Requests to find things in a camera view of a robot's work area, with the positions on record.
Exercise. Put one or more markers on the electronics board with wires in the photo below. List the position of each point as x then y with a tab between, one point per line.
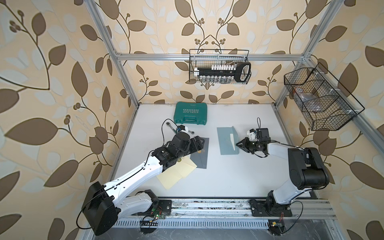
149	223
276	227

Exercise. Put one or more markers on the clear plastic bag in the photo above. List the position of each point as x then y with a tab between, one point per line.
309	102

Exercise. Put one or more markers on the left electronics board with wires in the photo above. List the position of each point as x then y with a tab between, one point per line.
149	223

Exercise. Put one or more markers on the light blue envelope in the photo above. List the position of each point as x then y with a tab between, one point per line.
228	137

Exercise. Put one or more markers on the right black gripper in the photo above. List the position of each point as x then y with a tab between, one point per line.
244	145

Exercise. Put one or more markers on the yellow envelope red seal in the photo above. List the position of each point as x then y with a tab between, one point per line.
169	177

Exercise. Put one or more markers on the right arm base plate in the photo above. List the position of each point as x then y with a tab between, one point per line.
269	207

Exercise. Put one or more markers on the aluminium rail front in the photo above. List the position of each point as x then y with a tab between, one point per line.
188	208

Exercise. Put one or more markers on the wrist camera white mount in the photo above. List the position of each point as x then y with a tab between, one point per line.
182	128
252	135

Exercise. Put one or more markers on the ratchet wrench green handle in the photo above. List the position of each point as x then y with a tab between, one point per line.
173	127

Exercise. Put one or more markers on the black wire basket right wall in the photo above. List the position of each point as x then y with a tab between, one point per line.
326	102

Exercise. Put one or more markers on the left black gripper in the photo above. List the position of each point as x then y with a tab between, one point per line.
199	145

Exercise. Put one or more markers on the black wire basket wall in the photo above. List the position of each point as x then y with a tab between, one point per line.
326	102
207	57

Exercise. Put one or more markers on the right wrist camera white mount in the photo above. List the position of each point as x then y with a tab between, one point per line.
252	135

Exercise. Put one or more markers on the dark grey envelope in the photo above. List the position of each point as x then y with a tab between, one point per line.
201	158

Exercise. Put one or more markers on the black socket set holder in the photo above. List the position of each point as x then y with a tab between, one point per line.
236	73

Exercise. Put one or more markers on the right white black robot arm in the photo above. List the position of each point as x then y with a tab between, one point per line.
306	170

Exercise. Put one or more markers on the green tool case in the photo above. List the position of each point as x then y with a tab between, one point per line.
191	113

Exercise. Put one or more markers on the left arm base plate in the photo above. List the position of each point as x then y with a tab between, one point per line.
164	206

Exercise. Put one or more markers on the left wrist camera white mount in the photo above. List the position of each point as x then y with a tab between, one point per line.
182	128

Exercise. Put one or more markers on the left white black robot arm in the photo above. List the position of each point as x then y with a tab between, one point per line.
105	204

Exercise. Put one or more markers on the black wire basket back wall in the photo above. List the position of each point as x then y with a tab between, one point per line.
207	57

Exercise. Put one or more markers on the right electronics board with wires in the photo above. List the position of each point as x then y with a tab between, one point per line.
276	227

